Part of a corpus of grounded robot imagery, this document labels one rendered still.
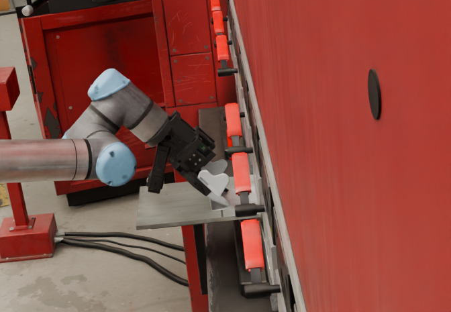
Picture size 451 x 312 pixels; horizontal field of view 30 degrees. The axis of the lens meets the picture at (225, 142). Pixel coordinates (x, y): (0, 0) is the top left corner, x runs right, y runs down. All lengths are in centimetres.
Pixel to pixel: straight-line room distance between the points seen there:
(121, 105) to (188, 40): 93
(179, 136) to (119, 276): 184
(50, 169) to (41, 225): 223
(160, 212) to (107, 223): 214
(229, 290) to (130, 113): 40
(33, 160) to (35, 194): 280
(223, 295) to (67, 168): 42
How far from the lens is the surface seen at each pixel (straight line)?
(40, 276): 358
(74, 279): 351
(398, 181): 28
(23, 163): 147
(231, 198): 175
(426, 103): 23
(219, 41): 175
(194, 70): 256
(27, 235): 367
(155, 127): 165
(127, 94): 164
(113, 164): 150
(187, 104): 260
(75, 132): 163
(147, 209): 176
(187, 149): 167
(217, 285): 171
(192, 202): 176
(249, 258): 100
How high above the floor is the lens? 181
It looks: 24 degrees down
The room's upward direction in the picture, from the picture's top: 6 degrees counter-clockwise
